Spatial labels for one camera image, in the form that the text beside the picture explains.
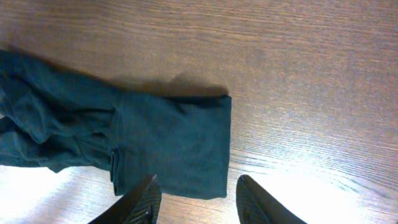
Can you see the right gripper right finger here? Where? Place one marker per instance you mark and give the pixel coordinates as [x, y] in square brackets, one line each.
[257, 206]

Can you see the black t-shirt with white logo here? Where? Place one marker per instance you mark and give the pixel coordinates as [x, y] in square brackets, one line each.
[57, 119]

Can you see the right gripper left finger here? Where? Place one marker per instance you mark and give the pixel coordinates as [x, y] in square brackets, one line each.
[140, 205]

